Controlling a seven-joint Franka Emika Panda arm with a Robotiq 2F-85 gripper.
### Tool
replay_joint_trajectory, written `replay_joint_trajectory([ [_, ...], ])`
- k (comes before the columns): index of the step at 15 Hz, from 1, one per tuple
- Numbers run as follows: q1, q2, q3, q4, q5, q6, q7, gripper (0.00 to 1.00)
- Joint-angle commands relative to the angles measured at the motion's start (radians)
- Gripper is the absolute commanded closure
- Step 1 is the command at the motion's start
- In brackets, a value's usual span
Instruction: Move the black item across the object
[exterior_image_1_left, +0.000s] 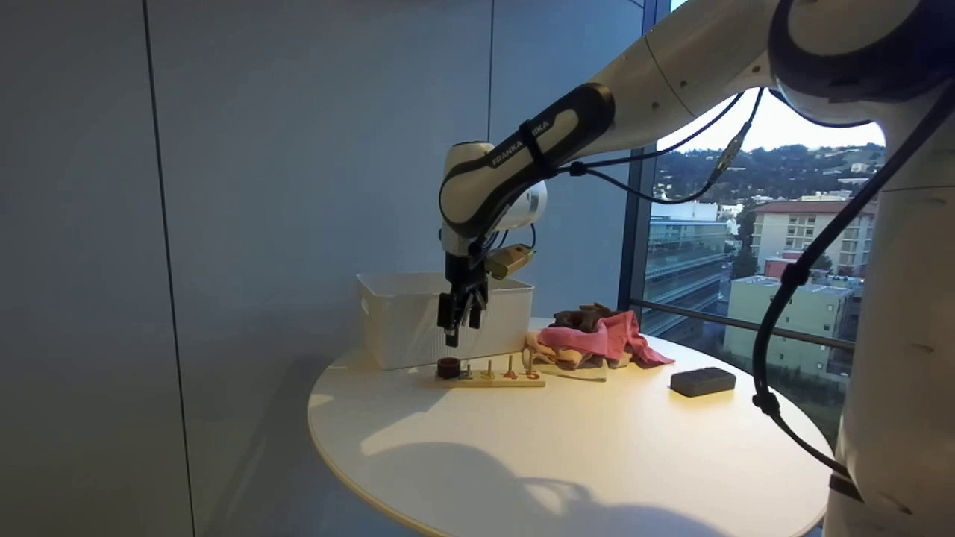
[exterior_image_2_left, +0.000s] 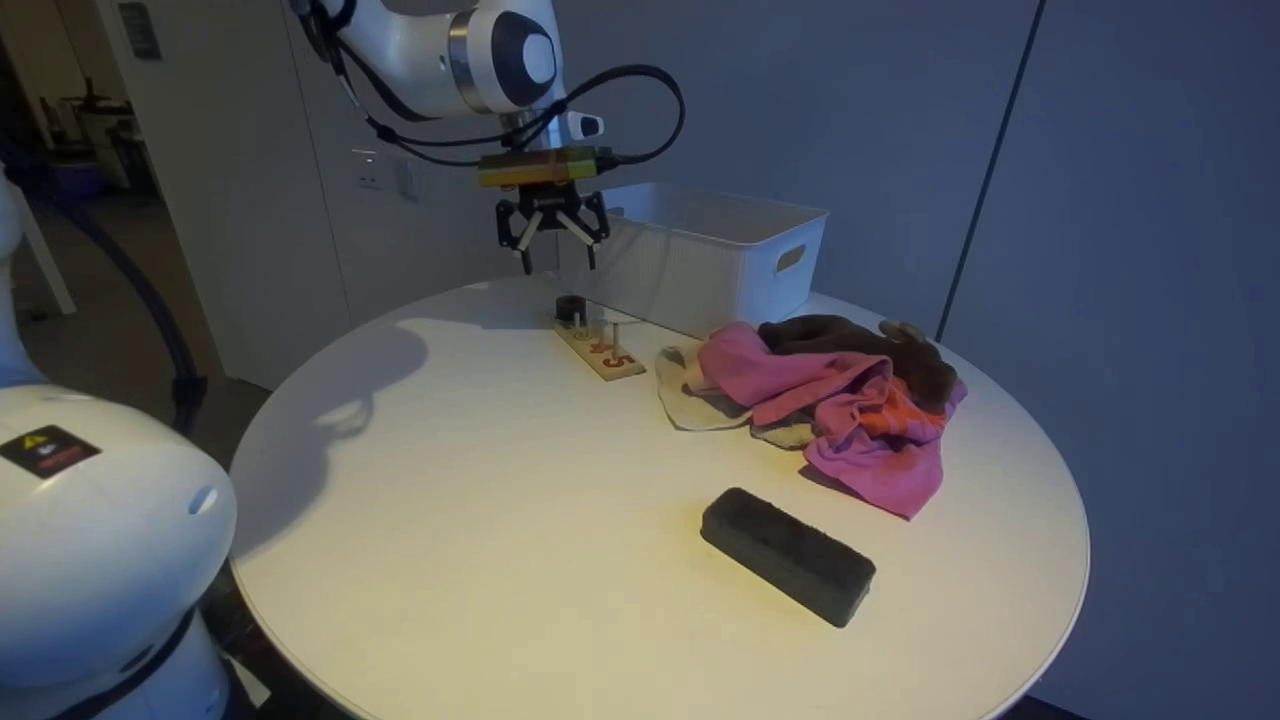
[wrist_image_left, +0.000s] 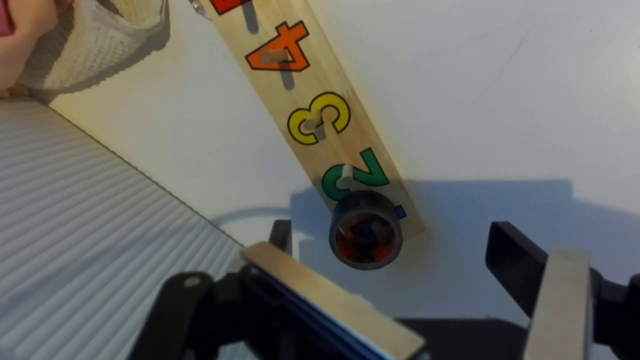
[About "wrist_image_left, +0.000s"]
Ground wooden number peg board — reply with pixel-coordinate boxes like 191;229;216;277
188;0;427;243

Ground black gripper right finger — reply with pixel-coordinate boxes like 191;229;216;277
483;220;595;360

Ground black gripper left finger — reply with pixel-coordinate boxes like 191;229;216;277
238;218;427;360

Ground beige woven cloth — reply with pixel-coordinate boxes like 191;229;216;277
16;0;171;96

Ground white plastic bin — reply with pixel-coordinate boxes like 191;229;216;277
0;98;248;360

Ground black ring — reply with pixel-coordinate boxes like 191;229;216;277
328;188;406;272

